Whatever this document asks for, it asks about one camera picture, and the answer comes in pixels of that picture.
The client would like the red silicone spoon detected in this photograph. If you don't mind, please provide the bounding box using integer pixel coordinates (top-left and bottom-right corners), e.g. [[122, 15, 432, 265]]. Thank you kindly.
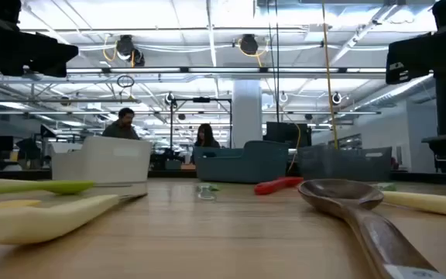
[[253, 176, 305, 196]]

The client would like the person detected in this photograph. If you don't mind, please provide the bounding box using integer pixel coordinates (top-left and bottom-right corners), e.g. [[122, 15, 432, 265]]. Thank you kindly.
[[193, 122, 221, 149], [101, 107, 142, 141]]

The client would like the grey translucent plastic bin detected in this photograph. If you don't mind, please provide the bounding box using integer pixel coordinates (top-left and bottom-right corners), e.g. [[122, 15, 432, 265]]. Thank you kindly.
[[297, 145, 393, 183]]

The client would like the yellow power cable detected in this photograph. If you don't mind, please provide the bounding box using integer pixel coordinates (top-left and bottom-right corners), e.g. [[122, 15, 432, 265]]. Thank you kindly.
[[321, 0, 340, 150]]

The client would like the white plastic bin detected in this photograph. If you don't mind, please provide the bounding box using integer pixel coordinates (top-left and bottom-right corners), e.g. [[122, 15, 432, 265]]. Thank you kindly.
[[50, 136, 153, 188]]

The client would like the black coiled cable loop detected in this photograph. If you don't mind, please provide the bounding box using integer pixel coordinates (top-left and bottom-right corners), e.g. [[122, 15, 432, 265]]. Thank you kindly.
[[115, 74, 136, 89]]

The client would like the black power cable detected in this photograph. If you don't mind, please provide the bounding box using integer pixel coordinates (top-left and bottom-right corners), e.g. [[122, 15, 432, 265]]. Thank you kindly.
[[266, 0, 281, 124]]

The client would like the white building column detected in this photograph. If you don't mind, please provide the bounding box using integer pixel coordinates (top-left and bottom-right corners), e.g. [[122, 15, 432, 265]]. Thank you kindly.
[[232, 79, 263, 149]]

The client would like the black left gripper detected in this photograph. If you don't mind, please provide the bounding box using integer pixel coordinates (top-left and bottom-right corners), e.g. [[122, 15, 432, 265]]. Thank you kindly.
[[0, 22, 80, 78]]

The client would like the brown wooden spoon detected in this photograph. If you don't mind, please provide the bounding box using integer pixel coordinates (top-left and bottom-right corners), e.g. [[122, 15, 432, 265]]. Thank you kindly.
[[297, 178, 446, 279]]

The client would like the long overhead light bar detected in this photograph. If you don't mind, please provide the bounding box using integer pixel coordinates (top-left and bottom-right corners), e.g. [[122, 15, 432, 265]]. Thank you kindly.
[[66, 66, 387, 74]]

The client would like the black metal stand frame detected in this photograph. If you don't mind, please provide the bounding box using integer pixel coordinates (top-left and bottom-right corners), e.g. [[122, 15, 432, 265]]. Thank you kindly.
[[169, 97, 234, 150]]

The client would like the black monitor back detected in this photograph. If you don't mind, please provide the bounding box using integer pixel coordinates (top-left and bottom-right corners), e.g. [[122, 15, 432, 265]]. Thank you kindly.
[[262, 121, 313, 149]]

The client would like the black monitor stand post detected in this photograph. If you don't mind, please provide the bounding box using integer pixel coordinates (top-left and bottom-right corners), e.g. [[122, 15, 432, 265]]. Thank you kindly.
[[434, 73, 446, 136]]

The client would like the black ceiling device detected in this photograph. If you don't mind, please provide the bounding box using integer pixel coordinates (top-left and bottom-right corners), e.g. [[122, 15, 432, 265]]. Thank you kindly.
[[115, 34, 146, 67], [239, 33, 260, 56]]

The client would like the lime green silicone spoon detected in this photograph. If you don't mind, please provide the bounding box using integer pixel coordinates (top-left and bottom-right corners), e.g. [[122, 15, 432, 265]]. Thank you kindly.
[[0, 179, 95, 198]]

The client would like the teal plastic bin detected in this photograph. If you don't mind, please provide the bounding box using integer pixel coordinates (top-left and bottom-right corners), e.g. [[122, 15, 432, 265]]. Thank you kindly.
[[193, 139, 290, 184]]

